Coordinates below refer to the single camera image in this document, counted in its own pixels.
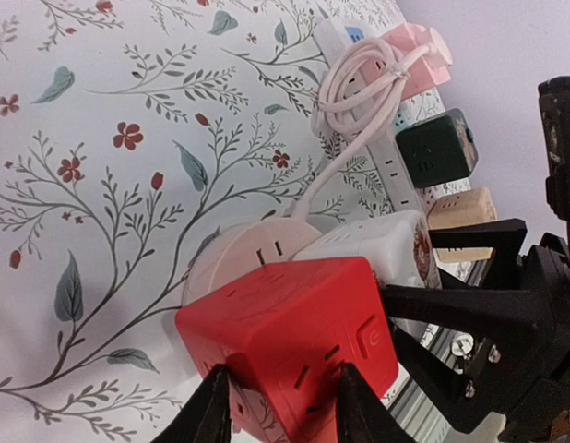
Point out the round pink socket base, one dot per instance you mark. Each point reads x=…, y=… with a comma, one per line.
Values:
x=244, y=248

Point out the pink cube adapter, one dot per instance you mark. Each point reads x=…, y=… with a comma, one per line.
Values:
x=429, y=70

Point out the white power strip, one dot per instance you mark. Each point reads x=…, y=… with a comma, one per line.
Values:
x=359, y=98

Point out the floral patterned table mat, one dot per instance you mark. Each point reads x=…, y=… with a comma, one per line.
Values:
x=131, y=134

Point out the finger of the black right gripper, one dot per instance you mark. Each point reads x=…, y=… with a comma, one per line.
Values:
x=504, y=237
x=518, y=323

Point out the white cube adapter red print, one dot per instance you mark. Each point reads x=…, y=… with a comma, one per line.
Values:
x=397, y=246

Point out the beige cube adapter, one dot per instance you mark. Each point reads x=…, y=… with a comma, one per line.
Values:
x=474, y=206

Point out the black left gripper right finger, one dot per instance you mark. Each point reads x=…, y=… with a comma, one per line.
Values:
x=361, y=417

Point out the dark green cube adapter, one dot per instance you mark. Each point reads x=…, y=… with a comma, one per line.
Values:
x=438, y=150

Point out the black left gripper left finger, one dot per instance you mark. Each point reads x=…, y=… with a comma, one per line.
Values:
x=205, y=418

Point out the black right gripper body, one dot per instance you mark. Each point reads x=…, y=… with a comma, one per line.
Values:
x=545, y=271

